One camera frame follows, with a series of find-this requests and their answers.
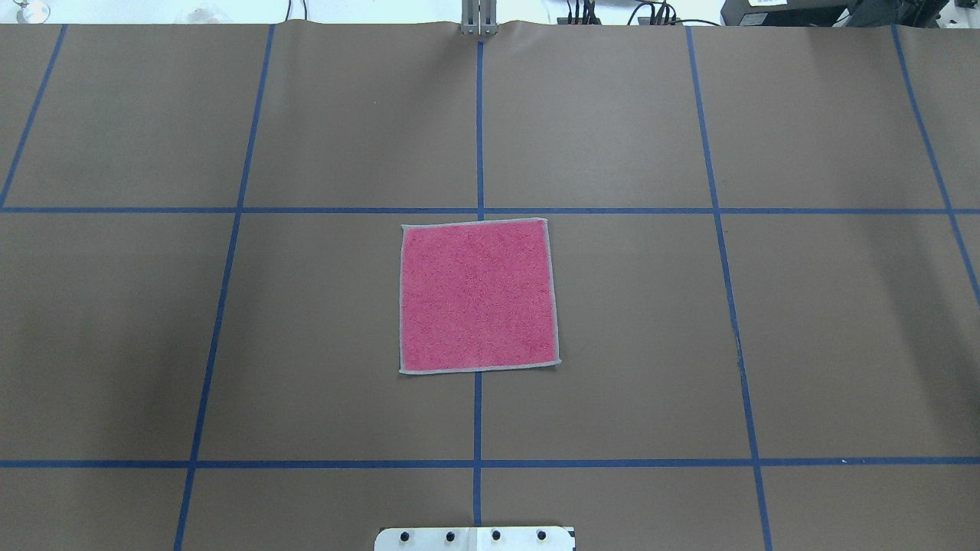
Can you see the pink and grey towel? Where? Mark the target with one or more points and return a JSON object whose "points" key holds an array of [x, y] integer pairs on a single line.
{"points": [[477, 297]]}

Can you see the black box on bench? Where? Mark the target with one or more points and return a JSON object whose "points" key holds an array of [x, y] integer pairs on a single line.
{"points": [[856, 14]]}

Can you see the aluminium frame post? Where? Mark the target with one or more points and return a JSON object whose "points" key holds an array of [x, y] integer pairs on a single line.
{"points": [[479, 18]]}

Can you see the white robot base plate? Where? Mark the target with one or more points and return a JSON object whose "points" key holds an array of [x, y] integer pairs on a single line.
{"points": [[477, 538]]}

